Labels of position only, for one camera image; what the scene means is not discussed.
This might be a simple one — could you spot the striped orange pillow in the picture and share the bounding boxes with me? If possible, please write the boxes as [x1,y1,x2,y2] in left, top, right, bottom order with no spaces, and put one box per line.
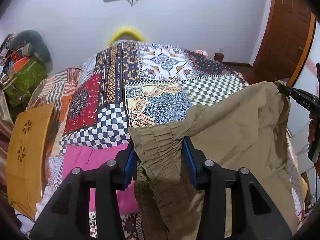
[26,68,81,122]

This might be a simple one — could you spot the wooden lap desk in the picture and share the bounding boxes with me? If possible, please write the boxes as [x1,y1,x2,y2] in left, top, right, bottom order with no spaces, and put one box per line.
[5,103,54,219]

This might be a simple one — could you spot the yellow plush headboard cushion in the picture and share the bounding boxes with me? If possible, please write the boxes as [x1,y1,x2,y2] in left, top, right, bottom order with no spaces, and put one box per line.
[106,27,147,46]

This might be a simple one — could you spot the pink folded garment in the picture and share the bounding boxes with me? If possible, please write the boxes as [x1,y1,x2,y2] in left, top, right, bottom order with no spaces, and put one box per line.
[61,142,141,214]

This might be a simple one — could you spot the brown wooden room door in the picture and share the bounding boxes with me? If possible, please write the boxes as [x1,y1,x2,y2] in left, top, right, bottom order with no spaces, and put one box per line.
[252,0,316,86]

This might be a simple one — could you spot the grey green plush toy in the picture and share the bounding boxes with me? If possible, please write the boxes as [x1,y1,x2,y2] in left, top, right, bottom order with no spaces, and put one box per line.
[9,30,51,63]

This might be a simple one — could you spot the green fabric storage box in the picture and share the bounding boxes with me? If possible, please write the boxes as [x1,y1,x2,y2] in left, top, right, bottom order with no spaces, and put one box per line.
[3,57,47,107]

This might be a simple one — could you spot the white sliding wardrobe door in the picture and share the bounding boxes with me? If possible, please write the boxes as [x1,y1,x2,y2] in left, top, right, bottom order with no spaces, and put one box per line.
[287,23,319,173]

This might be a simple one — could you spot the person right hand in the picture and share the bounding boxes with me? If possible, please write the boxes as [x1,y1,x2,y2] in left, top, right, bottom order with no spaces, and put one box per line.
[308,113,317,144]

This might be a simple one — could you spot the olive green pants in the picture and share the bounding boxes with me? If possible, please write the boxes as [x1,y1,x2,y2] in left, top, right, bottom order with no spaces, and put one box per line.
[129,82,298,239]

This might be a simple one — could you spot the patchwork patterned bedspread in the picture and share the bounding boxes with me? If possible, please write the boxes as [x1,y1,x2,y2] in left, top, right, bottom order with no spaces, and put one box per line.
[35,41,308,240]

